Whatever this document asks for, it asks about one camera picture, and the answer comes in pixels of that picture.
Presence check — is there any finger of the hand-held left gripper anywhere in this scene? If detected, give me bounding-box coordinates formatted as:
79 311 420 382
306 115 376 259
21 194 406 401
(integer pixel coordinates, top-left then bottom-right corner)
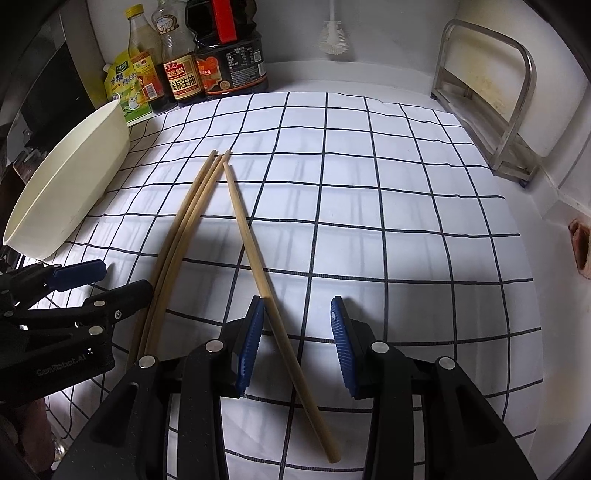
0 259 108 308
0 279 154 354

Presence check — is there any white plastic bowl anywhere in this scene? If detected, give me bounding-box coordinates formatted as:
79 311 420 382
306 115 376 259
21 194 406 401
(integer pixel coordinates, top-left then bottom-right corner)
2 98 132 262

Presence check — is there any large dark sauce jug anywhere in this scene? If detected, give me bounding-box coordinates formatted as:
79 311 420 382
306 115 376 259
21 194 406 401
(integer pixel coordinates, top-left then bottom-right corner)
187 0 270 99

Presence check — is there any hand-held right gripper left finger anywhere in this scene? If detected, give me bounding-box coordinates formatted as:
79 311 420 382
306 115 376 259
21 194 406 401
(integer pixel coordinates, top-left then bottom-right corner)
53 295 267 480

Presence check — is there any red-label soy sauce bottle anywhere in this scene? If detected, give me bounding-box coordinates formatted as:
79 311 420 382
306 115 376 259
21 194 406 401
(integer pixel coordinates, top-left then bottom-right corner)
151 0 206 108

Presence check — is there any yellow seasoning pouch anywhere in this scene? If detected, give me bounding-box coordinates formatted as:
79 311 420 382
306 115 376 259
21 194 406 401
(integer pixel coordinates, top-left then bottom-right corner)
104 51 153 126

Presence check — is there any steel board rack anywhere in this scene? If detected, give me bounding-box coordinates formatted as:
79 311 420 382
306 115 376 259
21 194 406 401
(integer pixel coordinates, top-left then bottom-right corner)
431 21 540 188

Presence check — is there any wooden chopstick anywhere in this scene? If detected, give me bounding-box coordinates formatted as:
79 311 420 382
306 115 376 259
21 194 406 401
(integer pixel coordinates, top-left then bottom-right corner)
144 150 233 358
136 156 225 365
126 150 219 370
223 161 342 464

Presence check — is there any white wall brush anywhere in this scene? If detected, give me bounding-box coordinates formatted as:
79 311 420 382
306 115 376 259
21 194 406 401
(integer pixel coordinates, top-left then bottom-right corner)
318 0 354 59

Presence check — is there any person's left hand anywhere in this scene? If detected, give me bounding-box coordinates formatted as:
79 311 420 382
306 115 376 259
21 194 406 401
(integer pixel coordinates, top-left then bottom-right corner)
0 399 51 480

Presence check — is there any dark kitchen appliance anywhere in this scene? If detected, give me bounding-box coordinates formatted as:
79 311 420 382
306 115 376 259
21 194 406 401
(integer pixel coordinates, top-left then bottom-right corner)
0 28 99 155

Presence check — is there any white black-checked cloth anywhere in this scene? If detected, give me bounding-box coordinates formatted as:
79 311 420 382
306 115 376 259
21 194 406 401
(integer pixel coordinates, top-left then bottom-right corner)
23 91 544 480

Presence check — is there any yellow-capped oil bottle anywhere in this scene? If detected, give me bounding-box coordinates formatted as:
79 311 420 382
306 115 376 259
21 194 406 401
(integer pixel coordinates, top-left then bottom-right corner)
124 4 179 116

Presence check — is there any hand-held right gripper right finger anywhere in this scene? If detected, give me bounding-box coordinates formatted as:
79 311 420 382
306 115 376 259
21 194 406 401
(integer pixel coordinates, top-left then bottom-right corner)
329 295 539 480

